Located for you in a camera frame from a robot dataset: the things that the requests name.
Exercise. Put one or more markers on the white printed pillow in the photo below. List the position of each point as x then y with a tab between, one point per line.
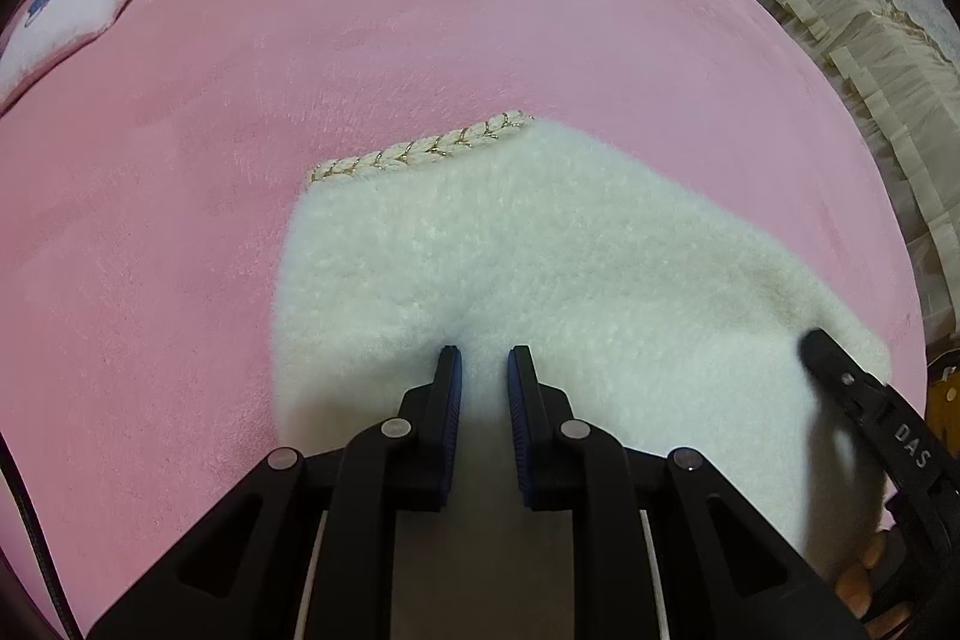
67	10

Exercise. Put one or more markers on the white fuzzy jacket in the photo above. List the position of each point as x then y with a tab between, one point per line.
570	280

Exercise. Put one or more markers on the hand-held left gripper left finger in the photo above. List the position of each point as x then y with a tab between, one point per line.
448	430

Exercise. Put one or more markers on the person's right hand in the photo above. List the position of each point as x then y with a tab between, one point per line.
862	572

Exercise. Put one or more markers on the cream ruffled cover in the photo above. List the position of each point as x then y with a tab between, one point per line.
870	18

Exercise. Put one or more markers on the pink plush blanket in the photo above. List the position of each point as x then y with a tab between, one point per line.
375	48

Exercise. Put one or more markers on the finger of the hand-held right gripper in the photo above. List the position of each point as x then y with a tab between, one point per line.
836	366

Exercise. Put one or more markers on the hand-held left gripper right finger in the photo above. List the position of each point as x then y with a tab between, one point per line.
519	430

